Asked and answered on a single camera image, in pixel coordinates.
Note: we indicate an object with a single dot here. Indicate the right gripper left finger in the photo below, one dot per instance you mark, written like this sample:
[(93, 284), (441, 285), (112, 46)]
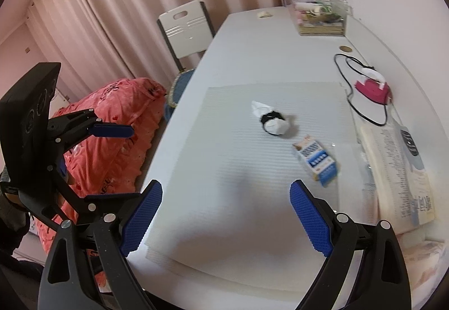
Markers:
[(68, 280)]

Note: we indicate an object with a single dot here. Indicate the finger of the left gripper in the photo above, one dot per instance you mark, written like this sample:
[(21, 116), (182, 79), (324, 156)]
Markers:
[(112, 130), (91, 207)]

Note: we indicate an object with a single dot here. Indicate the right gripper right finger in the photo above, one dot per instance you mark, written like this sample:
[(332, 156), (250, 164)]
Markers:
[(382, 280)]

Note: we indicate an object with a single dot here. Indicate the black white crumpled trash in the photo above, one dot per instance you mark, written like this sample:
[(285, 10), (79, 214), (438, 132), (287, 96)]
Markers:
[(272, 121)]

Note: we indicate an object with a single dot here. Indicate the pink bed blanket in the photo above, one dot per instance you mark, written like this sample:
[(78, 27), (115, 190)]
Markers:
[(102, 165)]

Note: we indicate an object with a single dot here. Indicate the open book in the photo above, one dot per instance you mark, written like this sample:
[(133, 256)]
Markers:
[(404, 192)]

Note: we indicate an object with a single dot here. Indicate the small blue white box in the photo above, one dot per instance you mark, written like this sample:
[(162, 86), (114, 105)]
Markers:
[(316, 159)]

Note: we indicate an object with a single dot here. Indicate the white chair blue cushion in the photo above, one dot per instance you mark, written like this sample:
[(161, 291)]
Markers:
[(186, 30)]

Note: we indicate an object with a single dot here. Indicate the white mesh table mat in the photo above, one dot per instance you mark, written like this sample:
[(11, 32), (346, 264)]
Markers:
[(226, 210)]

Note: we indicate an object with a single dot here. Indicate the pink white small iron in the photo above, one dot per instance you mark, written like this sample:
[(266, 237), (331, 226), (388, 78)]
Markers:
[(373, 85)]

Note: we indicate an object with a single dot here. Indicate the clear plastic organizer box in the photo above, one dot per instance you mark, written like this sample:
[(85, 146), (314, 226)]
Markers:
[(319, 17)]

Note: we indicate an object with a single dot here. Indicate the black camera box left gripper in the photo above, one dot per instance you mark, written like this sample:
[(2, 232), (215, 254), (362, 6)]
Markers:
[(29, 120)]

